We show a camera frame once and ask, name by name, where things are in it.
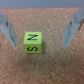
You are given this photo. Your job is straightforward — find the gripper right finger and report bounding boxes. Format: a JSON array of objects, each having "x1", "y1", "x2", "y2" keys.
[{"x1": 62, "y1": 11, "x2": 84, "y2": 49}]

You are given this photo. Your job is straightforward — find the yellow block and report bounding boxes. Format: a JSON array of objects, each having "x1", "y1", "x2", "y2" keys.
[{"x1": 22, "y1": 31, "x2": 43, "y2": 54}]

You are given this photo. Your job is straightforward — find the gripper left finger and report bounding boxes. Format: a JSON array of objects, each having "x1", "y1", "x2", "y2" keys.
[{"x1": 0, "y1": 12, "x2": 19, "y2": 48}]

